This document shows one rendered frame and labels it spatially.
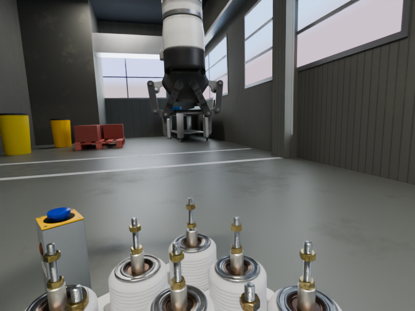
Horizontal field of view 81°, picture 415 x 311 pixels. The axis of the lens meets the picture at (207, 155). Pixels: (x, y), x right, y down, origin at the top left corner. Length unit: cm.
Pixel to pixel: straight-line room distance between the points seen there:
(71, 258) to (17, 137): 475
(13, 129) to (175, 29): 489
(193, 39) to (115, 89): 794
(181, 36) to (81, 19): 703
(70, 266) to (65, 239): 5
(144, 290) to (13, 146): 494
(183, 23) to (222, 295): 43
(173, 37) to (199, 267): 41
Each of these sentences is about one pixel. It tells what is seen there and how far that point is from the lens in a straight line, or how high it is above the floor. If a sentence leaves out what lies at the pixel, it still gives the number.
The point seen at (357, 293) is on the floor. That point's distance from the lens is 90.
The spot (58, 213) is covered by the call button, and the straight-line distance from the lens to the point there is 55.
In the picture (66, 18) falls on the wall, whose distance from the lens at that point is 751.
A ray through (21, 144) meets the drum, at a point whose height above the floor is 18.
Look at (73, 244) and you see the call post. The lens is 56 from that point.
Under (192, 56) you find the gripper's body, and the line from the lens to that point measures 44.
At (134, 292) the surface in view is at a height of 24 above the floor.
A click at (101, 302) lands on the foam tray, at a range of 54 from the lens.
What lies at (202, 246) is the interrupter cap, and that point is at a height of 25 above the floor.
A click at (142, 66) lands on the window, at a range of 845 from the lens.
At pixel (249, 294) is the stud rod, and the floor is 34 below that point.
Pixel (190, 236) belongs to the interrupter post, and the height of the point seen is 27.
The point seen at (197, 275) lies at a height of 21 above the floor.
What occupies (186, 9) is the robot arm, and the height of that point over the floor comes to 68.
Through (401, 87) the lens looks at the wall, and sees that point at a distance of 229.
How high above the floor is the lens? 50
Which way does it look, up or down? 8 degrees down
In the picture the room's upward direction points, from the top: 2 degrees counter-clockwise
